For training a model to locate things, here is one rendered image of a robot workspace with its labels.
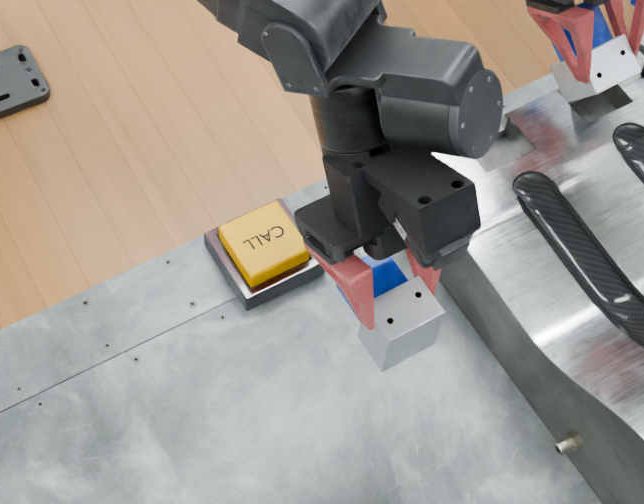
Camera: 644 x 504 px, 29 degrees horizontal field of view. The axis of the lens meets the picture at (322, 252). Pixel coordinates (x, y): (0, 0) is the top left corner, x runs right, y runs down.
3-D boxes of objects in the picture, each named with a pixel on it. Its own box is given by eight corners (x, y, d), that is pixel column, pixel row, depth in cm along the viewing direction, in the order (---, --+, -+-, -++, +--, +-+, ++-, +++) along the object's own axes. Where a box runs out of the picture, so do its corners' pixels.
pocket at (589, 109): (548, 114, 116) (556, 89, 113) (593, 92, 118) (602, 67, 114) (577, 149, 114) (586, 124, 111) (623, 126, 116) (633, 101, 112)
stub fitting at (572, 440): (570, 434, 101) (550, 446, 101) (574, 426, 100) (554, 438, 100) (580, 448, 101) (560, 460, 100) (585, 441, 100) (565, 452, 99)
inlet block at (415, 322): (294, 243, 101) (297, 208, 96) (347, 218, 103) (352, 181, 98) (381, 373, 96) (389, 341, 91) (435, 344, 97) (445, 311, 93)
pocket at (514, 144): (451, 160, 113) (456, 135, 110) (499, 137, 114) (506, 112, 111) (479, 197, 111) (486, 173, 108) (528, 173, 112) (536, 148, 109)
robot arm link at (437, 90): (522, 97, 83) (479, -53, 75) (464, 189, 79) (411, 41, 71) (377, 78, 89) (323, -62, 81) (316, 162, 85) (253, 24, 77)
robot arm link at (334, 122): (434, 133, 86) (418, 41, 82) (389, 176, 82) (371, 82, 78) (351, 120, 90) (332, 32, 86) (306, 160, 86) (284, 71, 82)
